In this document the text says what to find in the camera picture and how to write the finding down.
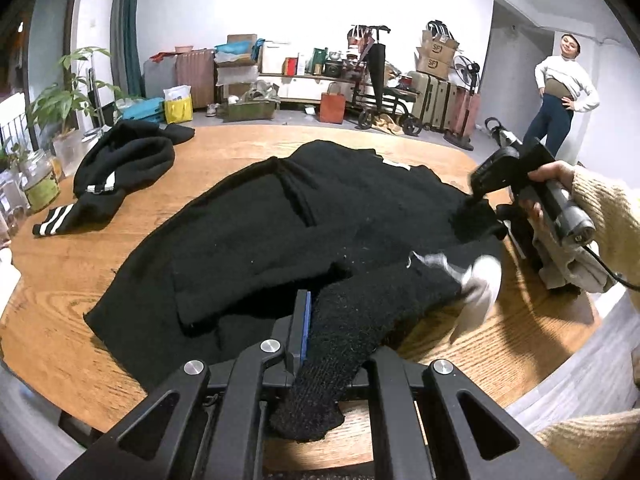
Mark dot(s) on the orange paper bag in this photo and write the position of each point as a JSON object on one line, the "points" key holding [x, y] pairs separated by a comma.
{"points": [[332, 107]]}

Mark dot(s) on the green money tree plant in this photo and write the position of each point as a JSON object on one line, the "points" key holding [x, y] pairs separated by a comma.
{"points": [[65, 95]]}

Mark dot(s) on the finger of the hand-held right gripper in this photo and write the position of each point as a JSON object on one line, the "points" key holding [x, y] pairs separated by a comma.
{"points": [[505, 165], [525, 240]]}

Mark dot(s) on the cardboard box pile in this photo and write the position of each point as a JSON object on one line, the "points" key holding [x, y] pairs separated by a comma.
{"points": [[237, 67]]}

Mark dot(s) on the printed cardboard boxes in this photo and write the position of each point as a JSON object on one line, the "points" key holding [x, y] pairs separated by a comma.
{"points": [[437, 52]]}

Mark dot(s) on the pink suitcase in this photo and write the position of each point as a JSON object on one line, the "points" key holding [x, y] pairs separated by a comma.
{"points": [[196, 80]]}

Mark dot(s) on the red gift box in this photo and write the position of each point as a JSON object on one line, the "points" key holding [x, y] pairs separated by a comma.
{"points": [[291, 66]]}

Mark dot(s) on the person's right hand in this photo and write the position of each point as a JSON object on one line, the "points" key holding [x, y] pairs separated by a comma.
{"points": [[555, 172]]}

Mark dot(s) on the clear plastic jar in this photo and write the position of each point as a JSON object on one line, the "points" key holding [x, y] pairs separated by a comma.
{"points": [[12, 210]]}

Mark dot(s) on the black trolley cart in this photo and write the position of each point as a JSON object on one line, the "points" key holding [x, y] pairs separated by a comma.
{"points": [[377, 75]]}

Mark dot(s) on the pair of shoes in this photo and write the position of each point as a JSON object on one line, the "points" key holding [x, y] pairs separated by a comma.
{"points": [[212, 110]]}

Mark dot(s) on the glass jar with green contents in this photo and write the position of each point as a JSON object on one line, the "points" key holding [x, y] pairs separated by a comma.
{"points": [[40, 185]]}

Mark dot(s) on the frosted glass plant pot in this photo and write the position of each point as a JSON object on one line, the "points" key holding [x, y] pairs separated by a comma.
{"points": [[67, 152]]}

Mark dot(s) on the green gift bag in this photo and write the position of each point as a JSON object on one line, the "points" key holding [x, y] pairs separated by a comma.
{"points": [[320, 61]]}

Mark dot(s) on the black standing fan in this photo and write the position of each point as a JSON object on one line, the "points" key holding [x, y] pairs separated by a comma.
{"points": [[465, 67]]}

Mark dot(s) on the black knit cardigan white cuffs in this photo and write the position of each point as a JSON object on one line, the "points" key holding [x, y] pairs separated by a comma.
{"points": [[275, 230]]}

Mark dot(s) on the person's knit sweater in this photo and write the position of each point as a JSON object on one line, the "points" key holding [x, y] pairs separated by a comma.
{"points": [[595, 450]]}

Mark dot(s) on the grey teal curtain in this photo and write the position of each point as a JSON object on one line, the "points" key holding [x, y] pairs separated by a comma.
{"points": [[127, 30]]}

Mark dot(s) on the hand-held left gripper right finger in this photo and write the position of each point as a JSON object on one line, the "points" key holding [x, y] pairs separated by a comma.
{"points": [[395, 400]]}

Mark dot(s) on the teal suitcase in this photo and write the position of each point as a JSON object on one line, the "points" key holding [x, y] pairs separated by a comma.
{"points": [[142, 110]]}

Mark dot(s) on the brown suitcase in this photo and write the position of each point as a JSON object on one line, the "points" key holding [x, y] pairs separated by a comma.
{"points": [[467, 110]]}

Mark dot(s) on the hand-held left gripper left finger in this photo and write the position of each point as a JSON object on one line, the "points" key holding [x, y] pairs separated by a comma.
{"points": [[306, 325]]}

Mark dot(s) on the olive suitcase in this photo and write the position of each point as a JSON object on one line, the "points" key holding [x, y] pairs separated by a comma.
{"points": [[432, 102]]}

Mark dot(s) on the black garment with white stripes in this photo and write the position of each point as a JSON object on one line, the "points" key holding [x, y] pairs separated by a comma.
{"points": [[130, 160]]}

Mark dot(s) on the white low cabinet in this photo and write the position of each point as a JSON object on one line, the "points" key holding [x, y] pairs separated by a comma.
{"points": [[300, 90]]}

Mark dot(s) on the white flat box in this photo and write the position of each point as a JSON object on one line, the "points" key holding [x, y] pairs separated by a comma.
{"points": [[275, 59]]}

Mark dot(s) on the grey suitcase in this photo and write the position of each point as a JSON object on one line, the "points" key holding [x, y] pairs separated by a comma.
{"points": [[160, 77]]}

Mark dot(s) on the yellow shopping bag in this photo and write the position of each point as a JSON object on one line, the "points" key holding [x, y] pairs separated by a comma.
{"points": [[179, 107]]}

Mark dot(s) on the green crate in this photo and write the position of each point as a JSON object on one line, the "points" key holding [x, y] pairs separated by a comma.
{"points": [[250, 110]]}

